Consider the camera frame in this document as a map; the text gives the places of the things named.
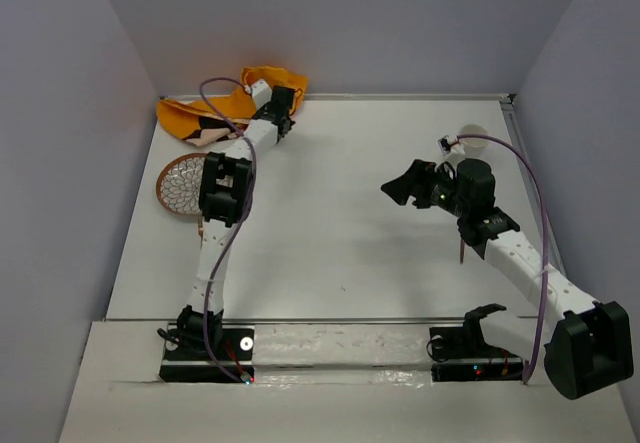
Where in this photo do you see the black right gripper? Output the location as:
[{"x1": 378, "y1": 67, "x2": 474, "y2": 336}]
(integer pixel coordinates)
[{"x1": 379, "y1": 159, "x2": 468, "y2": 218}]

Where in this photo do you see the orange cartoon cloth placemat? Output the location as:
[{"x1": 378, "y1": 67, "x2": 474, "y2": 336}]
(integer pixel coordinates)
[{"x1": 156, "y1": 65, "x2": 309, "y2": 143}]

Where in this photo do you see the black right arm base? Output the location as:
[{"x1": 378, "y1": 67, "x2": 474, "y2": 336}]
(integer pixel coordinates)
[{"x1": 425, "y1": 303, "x2": 524, "y2": 383}]

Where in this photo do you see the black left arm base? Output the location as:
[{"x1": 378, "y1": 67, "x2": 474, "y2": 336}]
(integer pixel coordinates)
[{"x1": 157, "y1": 323, "x2": 255, "y2": 385}]

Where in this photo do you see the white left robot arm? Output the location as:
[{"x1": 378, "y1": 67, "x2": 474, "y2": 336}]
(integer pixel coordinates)
[{"x1": 177, "y1": 81, "x2": 295, "y2": 358}]

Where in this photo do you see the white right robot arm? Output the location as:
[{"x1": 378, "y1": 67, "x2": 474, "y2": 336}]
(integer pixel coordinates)
[{"x1": 381, "y1": 159, "x2": 634, "y2": 400}]

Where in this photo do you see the white ceramic mug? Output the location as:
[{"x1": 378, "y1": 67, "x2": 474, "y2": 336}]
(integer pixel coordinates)
[{"x1": 453, "y1": 124, "x2": 489, "y2": 159}]

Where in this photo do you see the patterned ceramic plate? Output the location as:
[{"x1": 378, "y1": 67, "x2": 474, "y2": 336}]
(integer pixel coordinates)
[{"x1": 155, "y1": 153, "x2": 206, "y2": 216}]

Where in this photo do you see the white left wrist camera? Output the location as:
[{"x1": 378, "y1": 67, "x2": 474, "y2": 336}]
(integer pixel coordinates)
[{"x1": 244, "y1": 79, "x2": 273, "y2": 110}]

